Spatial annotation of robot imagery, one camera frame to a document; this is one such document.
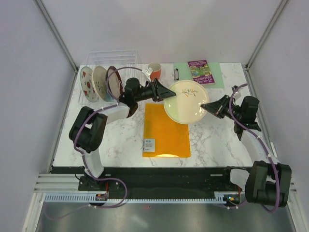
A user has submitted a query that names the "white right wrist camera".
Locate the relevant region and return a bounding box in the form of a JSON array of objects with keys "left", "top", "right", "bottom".
[{"left": 232, "top": 85, "right": 241, "bottom": 100}]

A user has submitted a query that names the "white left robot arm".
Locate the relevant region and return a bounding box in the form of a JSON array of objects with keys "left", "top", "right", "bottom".
[{"left": 69, "top": 78, "right": 176, "bottom": 190}]

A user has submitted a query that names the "purple book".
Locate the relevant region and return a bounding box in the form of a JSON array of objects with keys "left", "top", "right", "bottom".
[{"left": 188, "top": 60, "right": 215, "bottom": 85}]

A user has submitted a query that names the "aluminium frame post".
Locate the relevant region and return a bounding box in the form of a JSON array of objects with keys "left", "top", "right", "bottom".
[
  {"left": 33, "top": 0, "right": 78, "bottom": 73},
  {"left": 244, "top": 0, "right": 289, "bottom": 72}
]

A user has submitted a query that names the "green clipboard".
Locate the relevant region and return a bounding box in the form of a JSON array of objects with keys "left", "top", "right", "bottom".
[{"left": 173, "top": 62, "right": 225, "bottom": 88}]

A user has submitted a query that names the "white wire dish rack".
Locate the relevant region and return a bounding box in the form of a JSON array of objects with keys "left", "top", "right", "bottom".
[{"left": 77, "top": 50, "right": 142, "bottom": 106}]

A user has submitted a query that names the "green cream branch plate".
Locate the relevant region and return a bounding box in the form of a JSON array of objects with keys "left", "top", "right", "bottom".
[{"left": 163, "top": 80, "right": 210, "bottom": 124}]

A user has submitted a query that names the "left aluminium frame post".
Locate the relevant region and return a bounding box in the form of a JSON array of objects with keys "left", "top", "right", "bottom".
[{"left": 33, "top": 0, "right": 78, "bottom": 73}]

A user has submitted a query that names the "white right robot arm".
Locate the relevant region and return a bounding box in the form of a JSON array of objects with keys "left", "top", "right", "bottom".
[{"left": 201, "top": 95, "right": 292, "bottom": 209}]

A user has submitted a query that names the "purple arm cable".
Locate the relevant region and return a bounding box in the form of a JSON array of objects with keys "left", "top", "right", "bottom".
[
  {"left": 228, "top": 83, "right": 283, "bottom": 213},
  {"left": 73, "top": 67, "right": 150, "bottom": 208}
]

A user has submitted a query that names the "white slotted cable duct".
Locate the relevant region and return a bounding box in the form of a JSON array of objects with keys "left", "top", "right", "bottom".
[{"left": 44, "top": 193, "right": 241, "bottom": 204}]

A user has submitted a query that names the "orange plastic folder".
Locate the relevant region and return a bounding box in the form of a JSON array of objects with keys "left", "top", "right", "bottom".
[{"left": 142, "top": 103, "right": 191, "bottom": 158}]

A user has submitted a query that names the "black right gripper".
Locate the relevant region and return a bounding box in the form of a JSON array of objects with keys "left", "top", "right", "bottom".
[{"left": 202, "top": 94, "right": 243, "bottom": 121}]

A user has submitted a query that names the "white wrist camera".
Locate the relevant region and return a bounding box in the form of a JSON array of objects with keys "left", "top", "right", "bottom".
[
  {"left": 232, "top": 85, "right": 241, "bottom": 100},
  {"left": 143, "top": 67, "right": 153, "bottom": 80}
]

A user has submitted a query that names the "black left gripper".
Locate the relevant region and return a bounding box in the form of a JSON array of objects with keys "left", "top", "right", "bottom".
[{"left": 135, "top": 78, "right": 176, "bottom": 102}]

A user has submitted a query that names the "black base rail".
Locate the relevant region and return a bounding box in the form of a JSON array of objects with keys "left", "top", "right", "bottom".
[{"left": 51, "top": 166, "right": 241, "bottom": 201}]

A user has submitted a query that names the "watermelon pattern plate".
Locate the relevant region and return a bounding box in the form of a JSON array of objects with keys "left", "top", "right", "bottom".
[{"left": 79, "top": 66, "right": 98, "bottom": 102}]

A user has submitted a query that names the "brown rimmed plate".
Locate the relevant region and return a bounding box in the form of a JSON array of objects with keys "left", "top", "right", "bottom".
[{"left": 105, "top": 66, "right": 123, "bottom": 99}]

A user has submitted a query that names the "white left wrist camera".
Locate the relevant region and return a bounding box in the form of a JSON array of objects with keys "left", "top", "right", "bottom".
[{"left": 143, "top": 67, "right": 153, "bottom": 80}]

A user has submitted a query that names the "orange mug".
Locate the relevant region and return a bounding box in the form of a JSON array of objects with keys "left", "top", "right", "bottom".
[{"left": 148, "top": 62, "right": 161, "bottom": 81}]

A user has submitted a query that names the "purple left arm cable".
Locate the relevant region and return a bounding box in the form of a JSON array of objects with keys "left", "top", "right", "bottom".
[{"left": 73, "top": 67, "right": 150, "bottom": 208}]

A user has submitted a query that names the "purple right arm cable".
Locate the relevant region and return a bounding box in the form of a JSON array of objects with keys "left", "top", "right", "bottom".
[{"left": 228, "top": 83, "right": 283, "bottom": 213}]

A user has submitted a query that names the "cream leaf pattern plate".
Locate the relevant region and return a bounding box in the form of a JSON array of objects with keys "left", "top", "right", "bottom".
[{"left": 92, "top": 66, "right": 110, "bottom": 102}]

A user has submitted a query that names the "right aluminium frame post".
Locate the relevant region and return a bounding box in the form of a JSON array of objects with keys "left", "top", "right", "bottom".
[{"left": 244, "top": 0, "right": 289, "bottom": 72}]

